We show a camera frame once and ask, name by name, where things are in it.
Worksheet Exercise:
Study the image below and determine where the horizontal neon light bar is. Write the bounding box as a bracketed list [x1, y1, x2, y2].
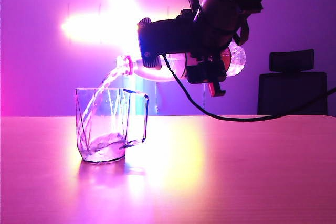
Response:
[61, 14, 141, 44]

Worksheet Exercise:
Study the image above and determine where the vertical neon light tube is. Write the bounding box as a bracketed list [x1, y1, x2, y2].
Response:
[133, 76, 144, 116]

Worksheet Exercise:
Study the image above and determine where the black camera cable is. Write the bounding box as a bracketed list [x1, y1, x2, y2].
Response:
[162, 54, 336, 123]

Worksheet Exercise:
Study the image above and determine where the short white hanging cable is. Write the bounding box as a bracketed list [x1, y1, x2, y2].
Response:
[154, 81, 161, 115]

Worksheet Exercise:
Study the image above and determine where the black office chair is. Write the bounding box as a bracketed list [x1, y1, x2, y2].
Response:
[257, 49, 328, 116]

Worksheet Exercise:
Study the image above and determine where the clear plastic mineral water bottle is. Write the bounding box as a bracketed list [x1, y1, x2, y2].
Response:
[116, 42, 247, 82]

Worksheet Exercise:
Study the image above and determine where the clear faceted glass mug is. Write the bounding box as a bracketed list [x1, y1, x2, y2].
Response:
[75, 87, 150, 166]

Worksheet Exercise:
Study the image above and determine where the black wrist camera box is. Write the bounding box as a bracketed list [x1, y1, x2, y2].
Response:
[136, 17, 165, 70]

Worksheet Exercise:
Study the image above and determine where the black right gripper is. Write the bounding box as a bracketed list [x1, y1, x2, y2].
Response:
[161, 0, 243, 97]

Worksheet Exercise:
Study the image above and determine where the long thin wall cable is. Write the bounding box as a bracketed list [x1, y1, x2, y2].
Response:
[202, 83, 207, 116]

